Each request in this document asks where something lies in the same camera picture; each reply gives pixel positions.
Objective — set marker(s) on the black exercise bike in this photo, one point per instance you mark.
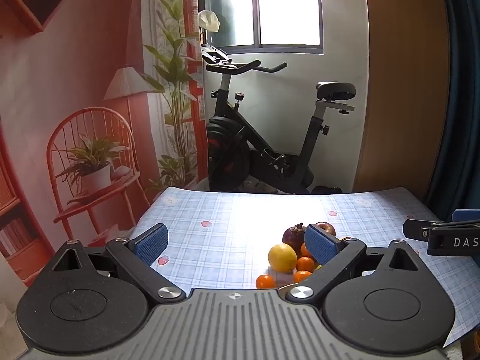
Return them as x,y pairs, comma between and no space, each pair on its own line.
240,138

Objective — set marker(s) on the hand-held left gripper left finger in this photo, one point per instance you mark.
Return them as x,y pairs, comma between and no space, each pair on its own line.
152,243

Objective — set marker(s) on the red-brown passion fruit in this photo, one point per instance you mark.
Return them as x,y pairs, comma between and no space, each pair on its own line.
327,228

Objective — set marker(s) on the printed wall backdrop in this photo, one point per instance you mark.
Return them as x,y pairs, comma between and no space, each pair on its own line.
75,63

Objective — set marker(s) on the small orange tangerine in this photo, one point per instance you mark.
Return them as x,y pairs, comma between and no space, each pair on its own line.
302,276
305,264
304,251
265,281

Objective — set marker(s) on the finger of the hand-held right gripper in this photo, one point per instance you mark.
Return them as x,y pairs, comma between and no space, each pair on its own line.
467,215
416,228

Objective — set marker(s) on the dark purple mangosteen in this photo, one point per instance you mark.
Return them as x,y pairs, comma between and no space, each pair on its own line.
292,236

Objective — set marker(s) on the cream shallow bowl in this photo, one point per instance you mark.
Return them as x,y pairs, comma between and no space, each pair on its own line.
285,288

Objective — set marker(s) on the yellow citrus fruit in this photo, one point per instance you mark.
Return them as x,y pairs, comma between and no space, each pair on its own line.
282,257

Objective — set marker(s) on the window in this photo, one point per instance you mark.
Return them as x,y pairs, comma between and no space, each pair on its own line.
281,7

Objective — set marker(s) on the white cap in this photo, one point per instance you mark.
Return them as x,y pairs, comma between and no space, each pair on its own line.
209,20

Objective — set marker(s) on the brown wooden panel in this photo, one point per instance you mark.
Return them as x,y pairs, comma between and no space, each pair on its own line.
405,82

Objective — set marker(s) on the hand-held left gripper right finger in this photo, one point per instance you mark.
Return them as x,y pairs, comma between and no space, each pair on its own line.
318,245

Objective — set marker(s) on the blue checkered tablecloth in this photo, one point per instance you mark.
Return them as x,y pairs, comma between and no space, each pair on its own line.
225,225

